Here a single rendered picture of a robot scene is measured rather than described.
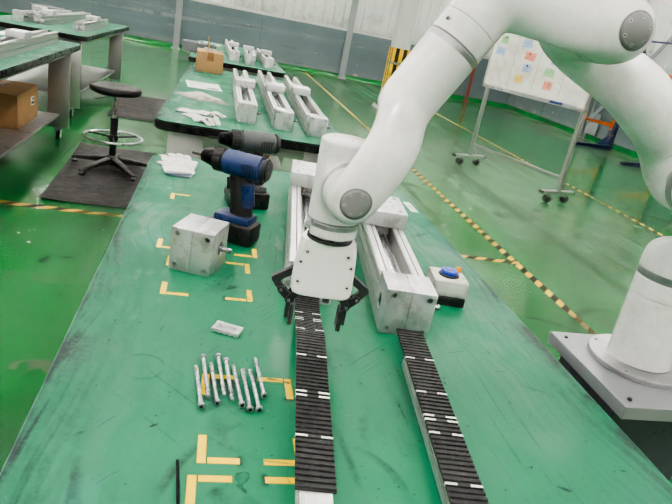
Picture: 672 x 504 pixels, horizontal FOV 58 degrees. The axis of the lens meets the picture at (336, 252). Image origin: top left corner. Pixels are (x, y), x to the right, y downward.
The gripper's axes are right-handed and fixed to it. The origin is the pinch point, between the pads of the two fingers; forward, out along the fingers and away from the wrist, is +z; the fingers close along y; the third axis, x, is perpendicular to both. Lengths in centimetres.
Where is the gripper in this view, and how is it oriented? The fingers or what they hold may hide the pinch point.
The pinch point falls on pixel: (313, 318)
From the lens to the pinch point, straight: 104.4
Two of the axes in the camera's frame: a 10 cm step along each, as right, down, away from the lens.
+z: -1.9, 9.2, 3.5
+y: 9.8, 1.5, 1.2
